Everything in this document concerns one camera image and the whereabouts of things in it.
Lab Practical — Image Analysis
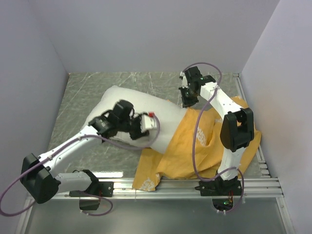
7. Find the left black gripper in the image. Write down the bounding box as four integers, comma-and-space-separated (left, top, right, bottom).
118, 111, 150, 139

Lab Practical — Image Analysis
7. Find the white pillow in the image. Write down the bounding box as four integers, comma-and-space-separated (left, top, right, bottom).
85, 85, 188, 155

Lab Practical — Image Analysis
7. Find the yellow pillowcase with blue lining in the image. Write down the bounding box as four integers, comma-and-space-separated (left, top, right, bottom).
132, 95, 262, 192

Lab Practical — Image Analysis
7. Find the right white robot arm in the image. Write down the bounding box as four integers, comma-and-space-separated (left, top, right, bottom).
179, 66, 254, 195

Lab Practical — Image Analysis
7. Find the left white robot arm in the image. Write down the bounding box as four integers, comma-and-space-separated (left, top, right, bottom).
20, 100, 157, 204

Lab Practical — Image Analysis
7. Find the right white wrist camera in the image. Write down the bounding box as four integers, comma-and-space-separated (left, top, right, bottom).
179, 72, 189, 88

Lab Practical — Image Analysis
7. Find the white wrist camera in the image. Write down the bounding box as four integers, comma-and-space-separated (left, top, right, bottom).
179, 72, 189, 88
141, 112, 157, 132

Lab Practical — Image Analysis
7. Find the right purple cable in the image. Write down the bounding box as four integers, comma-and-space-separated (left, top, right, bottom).
183, 61, 244, 216

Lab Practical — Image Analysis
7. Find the purple cable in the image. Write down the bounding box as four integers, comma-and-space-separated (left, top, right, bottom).
0, 116, 160, 217
183, 61, 244, 216

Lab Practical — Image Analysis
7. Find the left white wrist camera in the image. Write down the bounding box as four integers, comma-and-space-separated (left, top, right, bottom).
141, 112, 157, 132

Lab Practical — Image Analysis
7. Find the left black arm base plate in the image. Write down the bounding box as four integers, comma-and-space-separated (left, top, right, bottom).
69, 181, 114, 197

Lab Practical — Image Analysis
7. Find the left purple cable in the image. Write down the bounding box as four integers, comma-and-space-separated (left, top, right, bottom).
0, 116, 160, 217

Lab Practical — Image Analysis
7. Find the black box under rail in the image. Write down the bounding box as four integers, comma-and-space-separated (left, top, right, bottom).
78, 199, 100, 211

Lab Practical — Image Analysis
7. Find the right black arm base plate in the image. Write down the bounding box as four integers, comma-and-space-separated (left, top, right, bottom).
195, 176, 243, 196

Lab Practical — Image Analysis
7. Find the right side aluminium rail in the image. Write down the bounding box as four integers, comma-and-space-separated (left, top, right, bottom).
233, 72, 272, 178

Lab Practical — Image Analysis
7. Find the aluminium mounting rail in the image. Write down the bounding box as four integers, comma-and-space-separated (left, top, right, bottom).
17, 177, 291, 234

